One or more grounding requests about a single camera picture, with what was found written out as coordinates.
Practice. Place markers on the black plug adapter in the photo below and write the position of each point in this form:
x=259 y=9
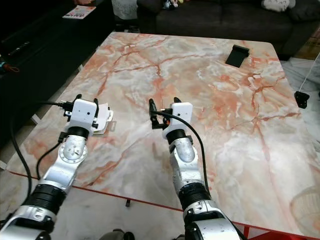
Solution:
x=301 y=99

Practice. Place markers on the small colourful toys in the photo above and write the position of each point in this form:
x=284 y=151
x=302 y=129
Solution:
x=172 y=3

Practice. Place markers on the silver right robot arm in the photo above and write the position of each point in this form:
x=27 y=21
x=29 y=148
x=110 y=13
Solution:
x=185 y=165

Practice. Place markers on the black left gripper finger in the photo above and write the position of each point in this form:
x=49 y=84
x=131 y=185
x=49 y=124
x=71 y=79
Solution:
x=78 y=98

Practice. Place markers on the white patterned bin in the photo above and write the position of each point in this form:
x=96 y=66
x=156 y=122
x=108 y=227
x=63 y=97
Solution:
x=124 y=8

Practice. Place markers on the white and red book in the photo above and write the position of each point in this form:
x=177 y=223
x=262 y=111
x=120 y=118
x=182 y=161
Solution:
x=79 y=12

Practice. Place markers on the black folded stand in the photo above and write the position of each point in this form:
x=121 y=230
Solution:
x=236 y=56

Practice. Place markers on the black remote control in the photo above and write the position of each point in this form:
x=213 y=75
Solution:
x=31 y=47

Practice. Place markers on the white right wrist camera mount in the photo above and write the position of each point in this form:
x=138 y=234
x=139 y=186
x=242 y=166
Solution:
x=181 y=115

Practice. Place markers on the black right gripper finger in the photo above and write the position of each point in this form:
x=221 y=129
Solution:
x=153 y=110
x=177 y=100

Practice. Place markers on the round fan grille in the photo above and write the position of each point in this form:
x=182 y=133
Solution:
x=307 y=210

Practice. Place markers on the black low cabinet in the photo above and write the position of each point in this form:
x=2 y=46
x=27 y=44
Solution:
x=45 y=55

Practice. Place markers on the dark grey sofa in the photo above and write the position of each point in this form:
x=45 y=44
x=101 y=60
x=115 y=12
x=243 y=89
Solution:
x=220 y=22

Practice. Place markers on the white plush toy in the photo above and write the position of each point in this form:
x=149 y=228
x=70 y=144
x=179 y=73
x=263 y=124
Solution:
x=278 y=4

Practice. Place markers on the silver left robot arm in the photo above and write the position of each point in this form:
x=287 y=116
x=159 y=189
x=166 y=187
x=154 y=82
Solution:
x=72 y=150

